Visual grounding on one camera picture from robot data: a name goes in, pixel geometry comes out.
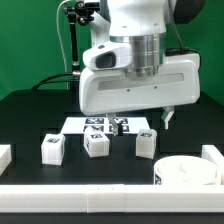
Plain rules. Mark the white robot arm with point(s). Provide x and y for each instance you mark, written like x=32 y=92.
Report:
x=130 y=69

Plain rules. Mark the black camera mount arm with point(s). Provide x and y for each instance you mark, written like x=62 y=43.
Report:
x=79 y=13

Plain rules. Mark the white front rail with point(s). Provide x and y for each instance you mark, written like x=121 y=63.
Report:
x=109 y=198

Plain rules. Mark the white marker sheet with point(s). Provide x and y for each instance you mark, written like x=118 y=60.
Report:
x=77 y=125

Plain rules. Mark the white left rail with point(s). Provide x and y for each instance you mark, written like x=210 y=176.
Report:
x=5 y=157

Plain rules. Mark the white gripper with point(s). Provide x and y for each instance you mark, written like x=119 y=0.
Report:
x=107 y=86

